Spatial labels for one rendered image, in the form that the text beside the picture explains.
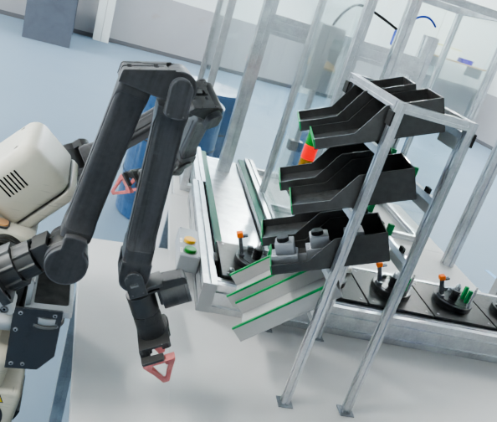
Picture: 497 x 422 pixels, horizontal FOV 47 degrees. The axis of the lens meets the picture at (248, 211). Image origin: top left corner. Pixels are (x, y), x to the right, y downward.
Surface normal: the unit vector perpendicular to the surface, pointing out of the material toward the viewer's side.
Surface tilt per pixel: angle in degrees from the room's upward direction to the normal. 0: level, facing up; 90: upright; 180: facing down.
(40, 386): 0
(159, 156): 90
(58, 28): 90
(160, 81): 90
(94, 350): 0
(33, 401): 0
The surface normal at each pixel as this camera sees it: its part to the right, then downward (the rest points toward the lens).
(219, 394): 0.28, -0.89
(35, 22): 0.23, 0.42
